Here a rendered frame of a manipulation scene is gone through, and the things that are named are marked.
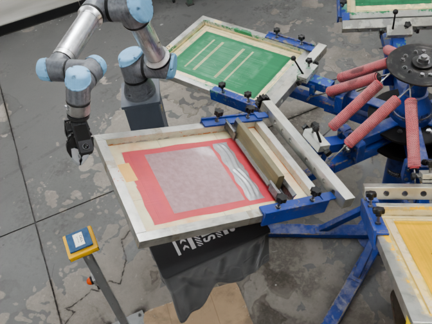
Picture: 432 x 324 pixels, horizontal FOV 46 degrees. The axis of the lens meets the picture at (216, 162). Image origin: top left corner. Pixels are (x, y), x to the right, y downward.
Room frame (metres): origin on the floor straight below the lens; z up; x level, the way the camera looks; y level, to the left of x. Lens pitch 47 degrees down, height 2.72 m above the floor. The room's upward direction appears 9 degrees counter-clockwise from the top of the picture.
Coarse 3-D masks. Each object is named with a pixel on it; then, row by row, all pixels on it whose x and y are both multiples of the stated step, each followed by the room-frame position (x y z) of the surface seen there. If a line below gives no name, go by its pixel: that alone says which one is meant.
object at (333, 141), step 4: (332, 136) 1.58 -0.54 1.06; (336, 136) 1.58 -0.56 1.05; (328, 140) 1.54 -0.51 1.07; (332, 140) 1.55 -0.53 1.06; (336, 140) 1.55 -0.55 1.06; (340, 140) 1.55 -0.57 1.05; (332, 144) 1.52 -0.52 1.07; (336, 144) 1.52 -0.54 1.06; (340, 144) 1.53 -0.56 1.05; (332, 148) 1.51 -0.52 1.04; (336, 148) 1.52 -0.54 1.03; (340, 148) 1.53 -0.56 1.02; (316, 152) 1.49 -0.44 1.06; (320, 152) 1.49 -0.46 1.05; (332, 152) 1.51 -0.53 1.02
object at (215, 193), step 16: (208, 176) 1.35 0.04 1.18; (224, 176) 1.35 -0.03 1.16; (256, 176) 1.36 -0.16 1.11; (144, 192) 1.24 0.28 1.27; (160, 192) 1.24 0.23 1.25; (176, 192) 1.25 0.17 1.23; (192, 192) 1.25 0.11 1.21; (208, 192) 1.25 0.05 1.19; (224, 192) 1.26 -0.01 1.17; (240, 192) 1.26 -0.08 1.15; (160, 208) 1.16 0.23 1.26; (176, 208) 1.16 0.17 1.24; (192, 208) 1.16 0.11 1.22; (208, 208) 1.17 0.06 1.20; (224, 208) 1.17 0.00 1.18
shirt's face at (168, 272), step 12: (240, 228) 1.23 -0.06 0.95; (252, 228) 1.22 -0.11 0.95; (264, 228) 1.21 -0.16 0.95; (216, 240) 1.19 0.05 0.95; (228, 240) 1.18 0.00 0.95; (240, 240) 1.17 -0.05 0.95; (156, 252) 1.18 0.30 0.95; (168, 252) 1.17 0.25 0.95; (192, 252) 1.15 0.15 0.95; (204, 252) 1.14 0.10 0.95; (216, 252) 1.13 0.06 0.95; (168, 264) 1.11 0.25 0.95; (180, 264) 1.10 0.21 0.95; (192, 264) 1.10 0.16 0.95
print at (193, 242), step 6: (234, 228) 1.24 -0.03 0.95; (210, 234) 1.23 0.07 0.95; (216, 234) 1.22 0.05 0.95; (222, 234) 1.22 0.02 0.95; (180, 240) 1.22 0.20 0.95; (186, 240) 1.21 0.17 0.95; (192, 240) 1.21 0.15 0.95; (198, 240) 1.20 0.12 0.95; (204, 240) 1.20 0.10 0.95; (210, 240) 1.19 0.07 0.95; (174, 246) 1.19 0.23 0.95; (180, 246) 1.19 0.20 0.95; (186, 246) 1.18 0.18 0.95; (192, 246) 1.18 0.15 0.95; (198, 246) 1.18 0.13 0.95; (180, 252) 1.16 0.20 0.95
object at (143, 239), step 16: (160, 128) 1.60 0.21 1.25; (176, 128) 1.61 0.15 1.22; (192, 128) 1.62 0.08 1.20; (208, 128) 1.64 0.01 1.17; (256, 128) 1.69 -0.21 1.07; (96, 144) 1.48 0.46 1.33; (112, 144) 1.51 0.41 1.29; (272, 144) 1.56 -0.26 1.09; (112, 160) 1.38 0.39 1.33; (288, 160) 1.44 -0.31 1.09; (112, 176) 1.28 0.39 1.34; (304, 176) 1.34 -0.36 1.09; (128, 192) 1.20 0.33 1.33; (128, 208) 1.12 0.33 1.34; (128, 224) 1.07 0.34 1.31; (192, 224) 1.06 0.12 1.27; (208, 224) 1.06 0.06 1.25; (224, 224) 1.06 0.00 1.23; (240, 224) 1.08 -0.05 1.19; (144, 240) 0.98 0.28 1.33; (160, 240) 0.99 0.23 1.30; (176, 240) 1.01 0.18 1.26
